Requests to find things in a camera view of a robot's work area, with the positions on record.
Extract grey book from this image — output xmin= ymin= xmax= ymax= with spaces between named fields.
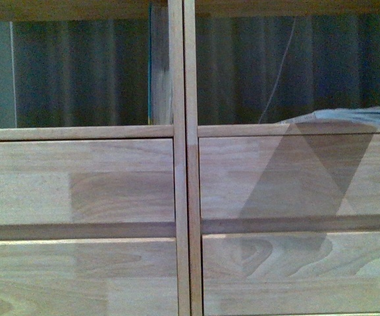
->
xmin=279 ymin=106 xmax=380 ymax=128

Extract right wooden shelf unit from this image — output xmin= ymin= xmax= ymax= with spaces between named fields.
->
xmin=183 ymin=1 xmax=380 ymax=315

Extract wooden shelf unit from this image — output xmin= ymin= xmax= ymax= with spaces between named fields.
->
xmin=0 ymin=1 xmax=191 ymax=315
xmin=183 ymin=1 xmax=380 ymax=315

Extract left wooden shelf unit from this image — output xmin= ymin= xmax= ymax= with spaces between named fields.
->
xmin=0 ymin=1 xmax=191 ymax=315

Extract upper left wooden drawer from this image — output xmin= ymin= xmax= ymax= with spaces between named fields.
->
xmin=0 ymin=139 xmax=175 ymax=225

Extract wooden drawer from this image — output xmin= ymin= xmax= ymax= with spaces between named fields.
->
xmin=0 ymin=139 xmax=175 ymax=225
xmin=200 ymin=134 xmax=380 ymax=220
xmin=202 ymin=232 xmax=380 ymax=315
xmin=0 ymin=238 xmax=179 ymax=315

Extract lower left wooden drawer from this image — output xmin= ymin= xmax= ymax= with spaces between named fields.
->
xmin=0 ymin=238 xmax=179 ymax=315

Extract upper right wooden drawer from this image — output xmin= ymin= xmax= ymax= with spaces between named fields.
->
xmin=200 ymin=134 xmax=380 ymax=220

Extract lower right wooden drawer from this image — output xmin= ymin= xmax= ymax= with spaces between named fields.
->
xmin=202 ymin=232 xmax=380 ymax=315

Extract white cable behind right shelf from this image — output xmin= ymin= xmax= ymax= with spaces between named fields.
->
xmin=258 ymin=16 xmax=298 ymax=124

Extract white cable behind shelf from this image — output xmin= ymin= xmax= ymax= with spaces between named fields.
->
xmin=258 ymin=16 xmax=298 ymax=124
xmin=9 ymin=21 xmax=18 ymax=128

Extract white cable behind left shelf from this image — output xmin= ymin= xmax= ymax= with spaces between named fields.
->
xmin=9 ymin=21 xmax=18 ymax=128

